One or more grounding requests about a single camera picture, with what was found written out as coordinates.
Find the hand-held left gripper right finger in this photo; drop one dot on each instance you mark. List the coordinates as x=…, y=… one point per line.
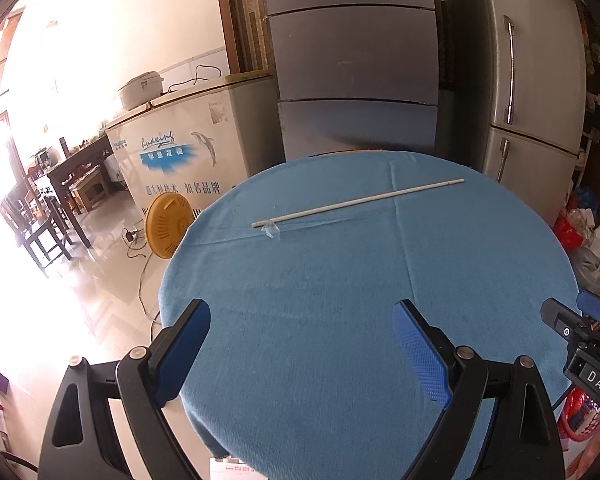
x=422, y=355

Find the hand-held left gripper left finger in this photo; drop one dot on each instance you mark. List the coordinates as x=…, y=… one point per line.
x=180, y=355

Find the red plastic basket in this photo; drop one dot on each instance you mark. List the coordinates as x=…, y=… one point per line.
x=582, y=410

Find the pile of plastic bags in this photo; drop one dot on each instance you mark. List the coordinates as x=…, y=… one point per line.
x=590, y=250

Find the blue tablecloth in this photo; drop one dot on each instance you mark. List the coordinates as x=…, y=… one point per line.
x=330, y=285

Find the white labelled box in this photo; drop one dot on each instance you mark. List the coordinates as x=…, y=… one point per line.
x=230, y=470

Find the round yellow fan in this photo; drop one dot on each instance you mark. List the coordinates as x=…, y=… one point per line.
x=170, y=225

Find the clear plastic scrap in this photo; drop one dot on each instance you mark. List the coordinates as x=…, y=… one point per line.
x=271, y=230

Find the long white stick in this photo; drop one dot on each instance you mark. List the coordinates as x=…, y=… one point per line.
x=360, y=201

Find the dark wooden chair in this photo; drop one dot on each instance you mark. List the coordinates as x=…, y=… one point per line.
x=35, y=225

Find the white chest freezer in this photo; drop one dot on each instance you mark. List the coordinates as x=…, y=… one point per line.
x=180, y=160

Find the dark wooden table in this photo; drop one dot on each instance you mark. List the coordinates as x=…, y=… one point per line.
x=77, y=160

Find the silver two-door refrigerator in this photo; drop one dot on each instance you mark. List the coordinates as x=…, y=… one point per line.
x=530, y=85

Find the white rice cooker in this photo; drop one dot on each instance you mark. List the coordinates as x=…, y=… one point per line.
x=140, y=90

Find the grey multi-door refrigerator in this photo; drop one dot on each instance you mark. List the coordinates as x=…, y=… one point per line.
x=355, y=60

